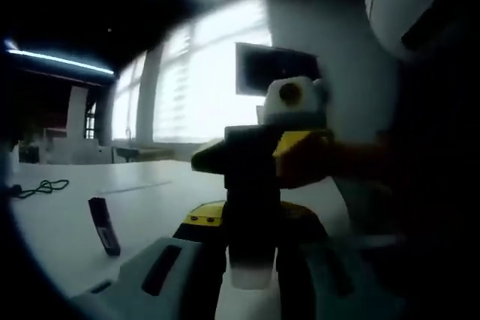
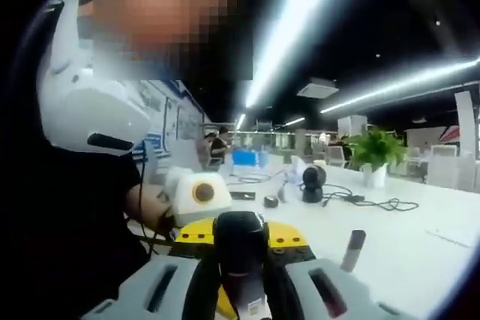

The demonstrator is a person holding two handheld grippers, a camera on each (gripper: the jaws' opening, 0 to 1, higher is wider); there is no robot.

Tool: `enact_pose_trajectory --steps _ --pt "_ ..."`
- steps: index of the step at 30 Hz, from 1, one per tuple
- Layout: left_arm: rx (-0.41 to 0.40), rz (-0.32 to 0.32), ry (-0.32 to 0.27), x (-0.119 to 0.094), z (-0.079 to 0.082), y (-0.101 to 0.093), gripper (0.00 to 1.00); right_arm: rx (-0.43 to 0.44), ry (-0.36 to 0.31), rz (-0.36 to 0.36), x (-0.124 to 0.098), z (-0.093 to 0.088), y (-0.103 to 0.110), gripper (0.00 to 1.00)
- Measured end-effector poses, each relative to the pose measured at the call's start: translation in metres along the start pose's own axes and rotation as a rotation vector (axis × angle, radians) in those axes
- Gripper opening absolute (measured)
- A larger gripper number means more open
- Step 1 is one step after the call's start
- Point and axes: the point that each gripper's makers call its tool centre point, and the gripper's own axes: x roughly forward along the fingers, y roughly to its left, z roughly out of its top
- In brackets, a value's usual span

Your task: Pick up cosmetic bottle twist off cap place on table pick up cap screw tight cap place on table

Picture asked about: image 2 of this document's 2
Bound long ceiling light strip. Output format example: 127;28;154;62
320;57;480;115
245;0;347;109

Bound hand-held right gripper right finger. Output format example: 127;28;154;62
264;221;408;320

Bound green plant in white pot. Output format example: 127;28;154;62
344;128;408;189

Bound white table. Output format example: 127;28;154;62
142;154;480;320

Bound black round webcam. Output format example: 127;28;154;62
301;165;327;203

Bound white worn chest device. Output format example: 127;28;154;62
37;0;152;157

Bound dark thin cable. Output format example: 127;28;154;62
228;173;272;185

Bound white plastic bag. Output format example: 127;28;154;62
284;158;306;187

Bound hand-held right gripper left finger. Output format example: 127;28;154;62
84;220;223;320

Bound red white banner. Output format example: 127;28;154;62
438;124;461;145

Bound black cosmetic bottle cap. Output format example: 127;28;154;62
212;211;269;273

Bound thin black device cable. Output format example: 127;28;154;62
136;139;170;257

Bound blue box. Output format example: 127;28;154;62
232;149;259;168

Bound tall dark cosmetic bottle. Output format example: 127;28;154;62
340;229;368;274

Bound black power cable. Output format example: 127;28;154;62
320;184;419;212

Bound ceiling air vent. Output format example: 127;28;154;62
296;76;340;98

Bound black flat rectangular device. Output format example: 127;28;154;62
229;191;257;202

